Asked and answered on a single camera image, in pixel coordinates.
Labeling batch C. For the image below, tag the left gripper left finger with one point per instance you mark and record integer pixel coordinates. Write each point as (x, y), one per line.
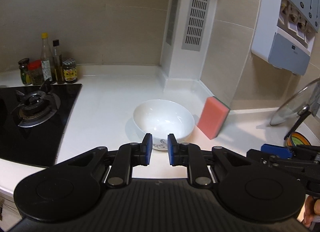
(126, 158)

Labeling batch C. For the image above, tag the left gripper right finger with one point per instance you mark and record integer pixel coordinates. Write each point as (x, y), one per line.
(190, 156)

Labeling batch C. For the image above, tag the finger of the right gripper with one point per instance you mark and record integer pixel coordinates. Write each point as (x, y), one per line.
(279, 151)

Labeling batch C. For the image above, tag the white ceramic bowl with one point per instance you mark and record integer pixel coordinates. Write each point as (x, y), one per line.
(161, 118)

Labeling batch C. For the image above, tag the pink and green sponge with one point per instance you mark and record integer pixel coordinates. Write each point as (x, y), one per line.
(213, 117)

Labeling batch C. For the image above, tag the person's right hand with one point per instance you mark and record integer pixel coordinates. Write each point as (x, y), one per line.
(312, 209)

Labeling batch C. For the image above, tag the colourful round plate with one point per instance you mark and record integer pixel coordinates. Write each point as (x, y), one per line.
(296, 139)

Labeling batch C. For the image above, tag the glass pot lid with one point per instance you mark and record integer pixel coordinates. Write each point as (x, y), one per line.
(302, 104)

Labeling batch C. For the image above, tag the checkered lid sauce jar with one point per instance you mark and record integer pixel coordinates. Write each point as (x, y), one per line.
(69, 70)

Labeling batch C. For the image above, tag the black glass gas stove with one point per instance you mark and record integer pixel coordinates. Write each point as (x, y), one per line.
(35, 146)

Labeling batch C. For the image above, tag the stove burner grate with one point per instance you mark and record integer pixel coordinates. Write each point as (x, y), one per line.
(35, 107)

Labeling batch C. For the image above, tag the black cap oil bottle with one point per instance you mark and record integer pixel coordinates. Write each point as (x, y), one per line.
(57, 56)

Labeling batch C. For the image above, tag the yellow cap clear bottle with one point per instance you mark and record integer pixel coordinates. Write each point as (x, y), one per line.
(47, 59)

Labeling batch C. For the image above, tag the dark lid small jar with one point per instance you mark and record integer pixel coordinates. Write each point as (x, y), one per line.
(24, 72)

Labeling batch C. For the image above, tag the red lid pickle jar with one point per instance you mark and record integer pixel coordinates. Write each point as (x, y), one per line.
(35, 72)

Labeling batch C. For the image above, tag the narrow side vent grille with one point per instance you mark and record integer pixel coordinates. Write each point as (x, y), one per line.
(171, 21)

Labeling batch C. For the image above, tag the white grey wall dispenser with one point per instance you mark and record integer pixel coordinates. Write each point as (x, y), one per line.
(285, 32)

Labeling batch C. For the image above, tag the grey wall vent grille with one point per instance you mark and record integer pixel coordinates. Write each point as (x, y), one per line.
(194, 26)

